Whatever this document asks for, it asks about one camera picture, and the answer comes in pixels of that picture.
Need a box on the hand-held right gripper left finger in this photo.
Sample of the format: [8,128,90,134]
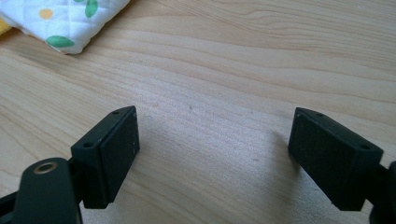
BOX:
[70,105,141,210]

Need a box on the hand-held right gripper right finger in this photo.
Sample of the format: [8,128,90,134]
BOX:
[288,106,385,212]

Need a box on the white quilted cloth with dots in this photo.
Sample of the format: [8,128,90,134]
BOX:
[0,0,131,55]

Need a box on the yellow cloth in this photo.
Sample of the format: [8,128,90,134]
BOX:
[0,18,13,36]

